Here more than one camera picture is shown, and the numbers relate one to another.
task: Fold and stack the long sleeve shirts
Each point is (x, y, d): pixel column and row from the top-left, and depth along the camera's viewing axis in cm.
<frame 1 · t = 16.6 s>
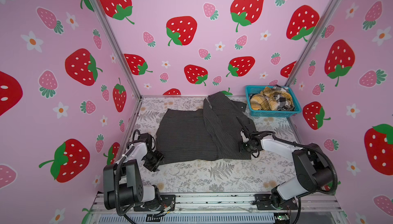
left hand: (162, 163, 87), fingers open
right hand: (240, 149, 92), fingers open
dark grey striped shirt: (215, 132, 100), point 2 cm above the table
yellow plaid shirt: (265, 101, 107), point 11 cm above the table

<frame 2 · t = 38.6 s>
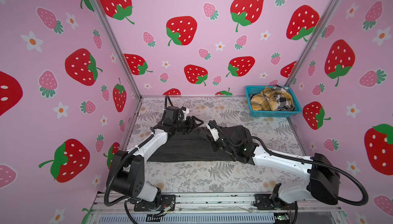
left hand: (201, 124, 82), fingers open
right hand: (206, 135, 78), fingers closed
dark grey striped shirt: (196, 145, 97), on the table
the other named things where they were.

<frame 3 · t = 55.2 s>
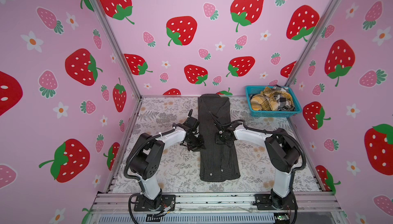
left hand: (206, 148, 89), fingers open
right hand: (216, 140, 95), fingers closed
dark grey striped shirt: (217, 162, 87), point 2 cm above the table
the other named things where they were.

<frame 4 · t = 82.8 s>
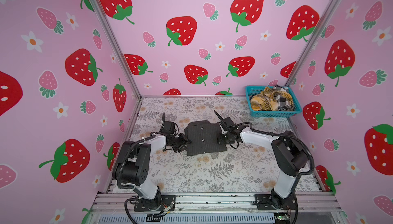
left hand: (191, 143, 91), fingers open
right hand: (218, 140, 94), fingers open
dark grey striped shirt: (204, 136, 95), point 5 cm above the table
the other named things where they were.

